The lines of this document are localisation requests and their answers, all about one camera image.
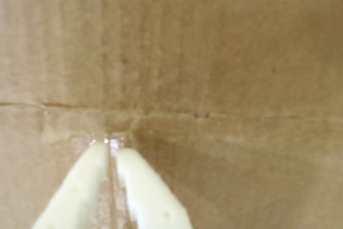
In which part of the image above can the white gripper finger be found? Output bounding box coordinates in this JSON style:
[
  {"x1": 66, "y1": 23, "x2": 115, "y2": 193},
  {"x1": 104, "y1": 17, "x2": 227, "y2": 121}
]
[
  {"x1": 31, "y1": 143, "x2": 110, "y2": 229},
  {"x1": 116, "y1": 147, "x2": 193, "y2": 229}
]

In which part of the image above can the brown cardboard sheet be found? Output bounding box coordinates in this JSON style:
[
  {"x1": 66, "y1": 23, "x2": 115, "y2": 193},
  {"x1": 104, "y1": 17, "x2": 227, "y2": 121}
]
[{"x1": 0, "y1": 0, "x2": 343, "y2": 229}]

